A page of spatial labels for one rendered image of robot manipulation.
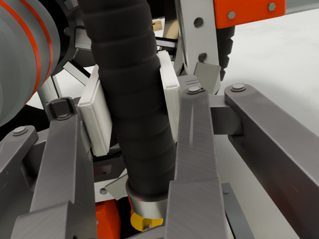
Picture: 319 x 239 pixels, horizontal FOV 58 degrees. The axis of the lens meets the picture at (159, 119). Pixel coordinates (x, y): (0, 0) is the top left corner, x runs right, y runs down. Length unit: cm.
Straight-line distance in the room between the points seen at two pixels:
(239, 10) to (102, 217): 37
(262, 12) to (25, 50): 28
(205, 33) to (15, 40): 22
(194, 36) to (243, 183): 105
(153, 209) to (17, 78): 17
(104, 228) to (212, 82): 30
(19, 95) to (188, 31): 21
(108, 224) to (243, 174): 98
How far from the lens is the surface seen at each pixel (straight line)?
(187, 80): 16
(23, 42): 30
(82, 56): 86
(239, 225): 109
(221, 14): 38
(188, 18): 38
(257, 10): 40
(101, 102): 16
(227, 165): 147
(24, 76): 30
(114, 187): 47
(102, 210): 50
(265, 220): 122
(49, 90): 53
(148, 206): 19
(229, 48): 49
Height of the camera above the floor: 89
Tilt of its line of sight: 27 degrees down
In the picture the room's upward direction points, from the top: 12 degrees counter-clockwise
